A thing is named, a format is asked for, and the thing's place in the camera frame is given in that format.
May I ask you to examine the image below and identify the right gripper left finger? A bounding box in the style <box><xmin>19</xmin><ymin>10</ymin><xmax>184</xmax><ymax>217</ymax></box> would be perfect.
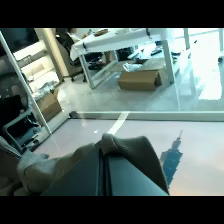
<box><xmin>41</xmin><ymin>146</ymin><xmax>106</xmax><ymax>197</ymax></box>

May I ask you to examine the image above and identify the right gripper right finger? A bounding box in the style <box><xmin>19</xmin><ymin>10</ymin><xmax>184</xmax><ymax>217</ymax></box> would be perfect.
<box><xmin>105</xmin><ymin>153</ymin><xmax>169</xmax><ymax>197</ymax></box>

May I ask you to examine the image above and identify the dark brown garment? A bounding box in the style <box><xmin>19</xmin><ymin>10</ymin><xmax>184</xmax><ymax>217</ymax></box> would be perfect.
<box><xmin>16</xmin><ymin>132</ymin><xmax>171</xmax><ymax>197</ymax></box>

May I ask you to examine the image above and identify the cardboard box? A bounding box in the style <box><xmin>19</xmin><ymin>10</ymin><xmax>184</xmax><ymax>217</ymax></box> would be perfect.
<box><xmin>117</xmin><ymin>68</ymin><xmax>163</xmax><ymax>92</ymax></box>

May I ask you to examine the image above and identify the white table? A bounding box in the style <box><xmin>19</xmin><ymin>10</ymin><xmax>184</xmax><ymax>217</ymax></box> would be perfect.
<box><xmin>69</xmin><ymin>28</ymin><xmax>177</xmax><ymax>90</ymax></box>

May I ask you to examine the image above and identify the silver frame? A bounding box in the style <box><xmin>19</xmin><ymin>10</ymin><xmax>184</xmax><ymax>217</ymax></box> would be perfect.
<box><xmin>68</xmin><ymin>110</ymin><xmax>224</xmax><ymax>122</ymax></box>

